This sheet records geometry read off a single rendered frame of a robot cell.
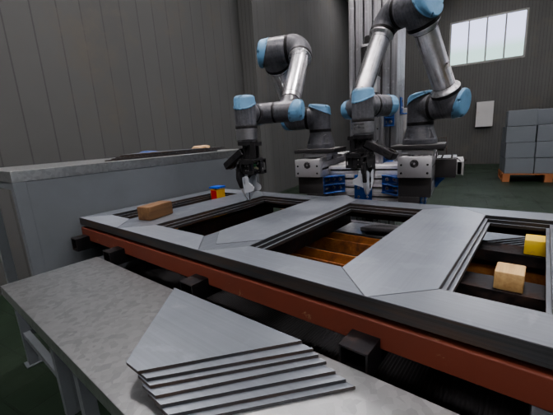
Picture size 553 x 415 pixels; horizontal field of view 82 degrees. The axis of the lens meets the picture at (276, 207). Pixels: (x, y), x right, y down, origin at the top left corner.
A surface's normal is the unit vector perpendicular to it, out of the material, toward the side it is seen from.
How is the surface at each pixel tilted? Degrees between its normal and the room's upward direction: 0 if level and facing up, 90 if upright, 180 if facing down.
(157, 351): 0
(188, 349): 0
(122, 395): 0
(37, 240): 90
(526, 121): 90
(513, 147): 90
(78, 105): 90
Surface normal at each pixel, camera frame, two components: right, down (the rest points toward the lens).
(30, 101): 0.87, 0.05
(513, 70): -0.48, 0.22
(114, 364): -0.06, -0.97
